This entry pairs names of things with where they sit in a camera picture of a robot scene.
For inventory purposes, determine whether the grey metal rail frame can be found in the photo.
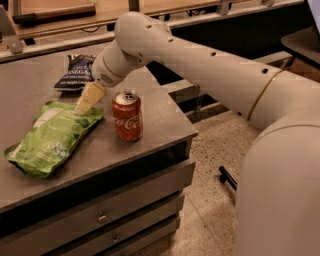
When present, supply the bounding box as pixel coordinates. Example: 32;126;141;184
0;0;304;62

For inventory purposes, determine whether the green snack bag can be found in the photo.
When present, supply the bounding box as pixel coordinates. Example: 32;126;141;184
4;101;103;178

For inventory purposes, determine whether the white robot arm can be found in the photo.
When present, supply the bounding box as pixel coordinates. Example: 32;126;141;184
76;12;320;256

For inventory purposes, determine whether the dark side table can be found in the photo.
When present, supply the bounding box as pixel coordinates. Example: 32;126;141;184
281;26;320;68

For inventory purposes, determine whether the blue chip bag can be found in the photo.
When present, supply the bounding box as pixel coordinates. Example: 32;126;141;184
54;54;96;91

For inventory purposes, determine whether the red Coca-Cola can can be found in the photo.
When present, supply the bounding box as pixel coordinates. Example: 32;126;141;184
112;89;143;142

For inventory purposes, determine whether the wooden shelf board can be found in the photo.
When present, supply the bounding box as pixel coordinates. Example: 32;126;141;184
12;0;98;25

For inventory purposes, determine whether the black rolling stand base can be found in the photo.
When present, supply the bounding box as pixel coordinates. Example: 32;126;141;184
218;166;237;190

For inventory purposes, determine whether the grey drawer cabinet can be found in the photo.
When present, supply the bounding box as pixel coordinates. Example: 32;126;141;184
0;68;197;256

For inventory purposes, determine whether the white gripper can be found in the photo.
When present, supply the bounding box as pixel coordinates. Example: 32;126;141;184
74;40;150;115

